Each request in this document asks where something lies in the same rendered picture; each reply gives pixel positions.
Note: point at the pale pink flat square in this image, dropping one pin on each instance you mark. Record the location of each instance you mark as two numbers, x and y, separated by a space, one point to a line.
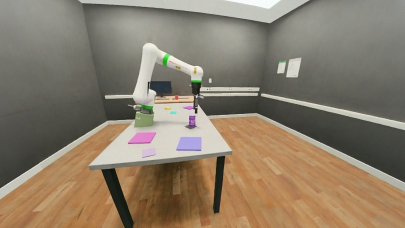
148 152

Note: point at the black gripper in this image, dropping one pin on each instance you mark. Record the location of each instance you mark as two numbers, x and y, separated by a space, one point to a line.
195 91

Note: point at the purple drink can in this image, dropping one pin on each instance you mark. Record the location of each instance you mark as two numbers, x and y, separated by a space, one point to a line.
192 120

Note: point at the pink flat square tile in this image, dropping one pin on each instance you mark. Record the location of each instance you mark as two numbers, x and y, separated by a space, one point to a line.
142 138

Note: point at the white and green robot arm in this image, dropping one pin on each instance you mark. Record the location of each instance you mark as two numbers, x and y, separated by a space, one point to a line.
150 54

